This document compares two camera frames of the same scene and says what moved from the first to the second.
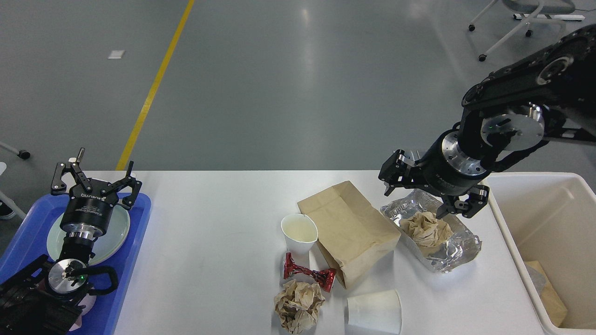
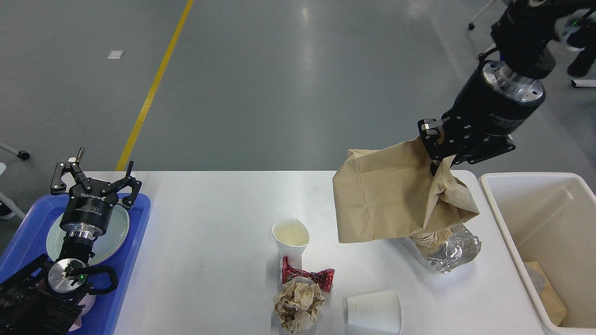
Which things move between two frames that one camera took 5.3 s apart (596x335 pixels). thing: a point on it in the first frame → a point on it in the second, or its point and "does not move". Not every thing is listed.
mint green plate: [105, 246] does not move
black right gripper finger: [399, 169] → [441, 138]
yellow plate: [105, 246] does not move
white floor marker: [116, 55] does not move
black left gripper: [88, 213] does not move
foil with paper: [394, 211] → [461, 247]
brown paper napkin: [425, 230] does not move
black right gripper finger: [477, 198] → [477, 151]
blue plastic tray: [26, 238] does not move
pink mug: [89, 301] does not move
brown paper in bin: [555, 310] does not move
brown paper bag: [356, 238] → [391, 193]
